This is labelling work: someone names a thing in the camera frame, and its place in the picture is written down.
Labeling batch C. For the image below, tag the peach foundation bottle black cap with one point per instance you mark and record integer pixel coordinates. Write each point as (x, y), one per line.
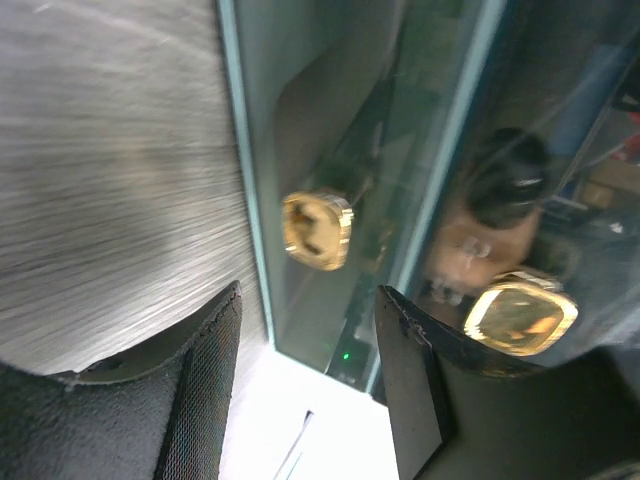
(489, 225)

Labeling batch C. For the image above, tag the teal drawer cabinet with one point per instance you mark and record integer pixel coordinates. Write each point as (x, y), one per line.
(240, 125)

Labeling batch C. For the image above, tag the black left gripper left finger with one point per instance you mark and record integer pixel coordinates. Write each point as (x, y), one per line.
(157, 410)

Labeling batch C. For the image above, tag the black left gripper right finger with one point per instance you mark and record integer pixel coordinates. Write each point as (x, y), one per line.
(461, 410)

